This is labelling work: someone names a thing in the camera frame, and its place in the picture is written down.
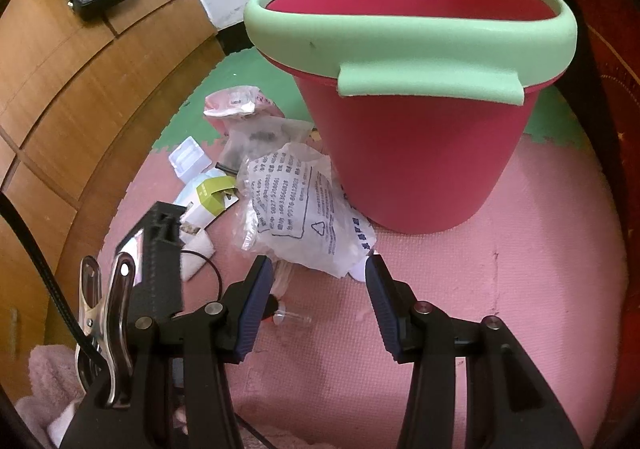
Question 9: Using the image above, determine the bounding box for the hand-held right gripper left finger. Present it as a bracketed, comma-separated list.
[60, 255, 275, 449]

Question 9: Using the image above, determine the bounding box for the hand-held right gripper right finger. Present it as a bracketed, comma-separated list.
[365, 256, 583, 449]

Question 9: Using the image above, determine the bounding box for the clear plastic bag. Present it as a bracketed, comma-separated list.
[232, 189, 301, 302]

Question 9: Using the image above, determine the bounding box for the white box with green end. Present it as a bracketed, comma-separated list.
[177, 177, 241, 232]

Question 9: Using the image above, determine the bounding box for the printed white plastic bag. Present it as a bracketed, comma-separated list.
[235, 143, 378, 280]

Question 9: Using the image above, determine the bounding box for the red bucket with green rim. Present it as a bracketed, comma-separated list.
[244, 0, 578, 235]

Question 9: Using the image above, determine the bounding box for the white cotton glove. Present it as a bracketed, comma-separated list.
[179, 231, 215, 282]

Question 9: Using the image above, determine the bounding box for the small clear plastic piece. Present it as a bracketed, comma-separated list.
[267, 296, 313, 327]

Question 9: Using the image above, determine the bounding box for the metal spring clip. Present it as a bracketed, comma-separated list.
[75, 253, 137, 407]

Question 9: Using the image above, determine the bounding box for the white plastic tray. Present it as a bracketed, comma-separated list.
[168, 138, 211, 182]

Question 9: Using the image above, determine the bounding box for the pink foam mat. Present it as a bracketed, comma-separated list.
[100, 129, 631, 449]

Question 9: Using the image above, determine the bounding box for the clear zip bag with parts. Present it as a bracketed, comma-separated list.
[216, 116, 316, 174]

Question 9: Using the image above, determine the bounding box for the brown wooden wardrobe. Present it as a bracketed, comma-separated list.
[0, 0, 226, 345]

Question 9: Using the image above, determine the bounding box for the pink packet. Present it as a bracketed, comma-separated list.
[203, 85, 286, 118]

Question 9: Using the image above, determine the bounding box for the green foam mat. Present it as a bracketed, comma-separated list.
[152, 51, 601, 160]

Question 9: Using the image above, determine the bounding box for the red bedspread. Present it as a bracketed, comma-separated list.
[565, 0, 640, 430]

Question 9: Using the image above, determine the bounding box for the thin gripper wire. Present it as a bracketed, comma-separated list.
[179, 251, 222, 302]

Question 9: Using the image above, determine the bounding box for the thick black cable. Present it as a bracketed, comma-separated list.
[0, 193, 108, 370]

